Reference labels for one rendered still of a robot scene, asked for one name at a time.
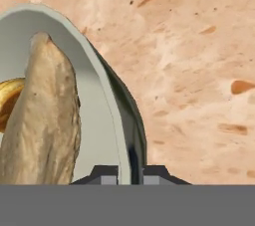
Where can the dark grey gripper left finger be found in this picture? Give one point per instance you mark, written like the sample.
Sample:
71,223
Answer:
99,175

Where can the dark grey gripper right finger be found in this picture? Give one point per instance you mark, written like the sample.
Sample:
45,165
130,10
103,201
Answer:
158,174

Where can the pale grey bowl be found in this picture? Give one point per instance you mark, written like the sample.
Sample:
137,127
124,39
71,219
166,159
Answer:
96,104

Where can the beige bread loaf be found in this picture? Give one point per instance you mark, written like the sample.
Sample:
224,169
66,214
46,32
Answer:
43,120

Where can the golden brown bread roll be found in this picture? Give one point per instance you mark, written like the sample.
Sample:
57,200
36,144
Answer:
8,95

